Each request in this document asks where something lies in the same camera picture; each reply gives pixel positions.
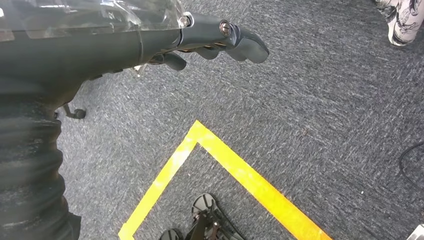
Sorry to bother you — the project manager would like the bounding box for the person's foot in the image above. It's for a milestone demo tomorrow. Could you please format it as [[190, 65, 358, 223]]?
[[374, 0, 424, 47]]

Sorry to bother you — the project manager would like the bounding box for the yellow floor tape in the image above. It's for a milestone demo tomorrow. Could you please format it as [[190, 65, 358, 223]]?
[[118, 119, 334, 240]]

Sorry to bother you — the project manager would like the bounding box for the black floor cable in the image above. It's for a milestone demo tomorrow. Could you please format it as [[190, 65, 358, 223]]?
[[398, 141, 424, 191]]

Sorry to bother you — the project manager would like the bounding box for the chrome stool base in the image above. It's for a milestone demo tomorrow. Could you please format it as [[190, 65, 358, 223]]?
[[54, 103, 87, 120]]

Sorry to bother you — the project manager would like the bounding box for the silver floor socket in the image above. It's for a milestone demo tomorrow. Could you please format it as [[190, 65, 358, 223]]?
[[129, 63, 148, 78]]

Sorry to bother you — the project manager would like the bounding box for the silver metal box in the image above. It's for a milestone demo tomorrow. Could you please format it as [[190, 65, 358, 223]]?
[[406, 224, 424, 240]]

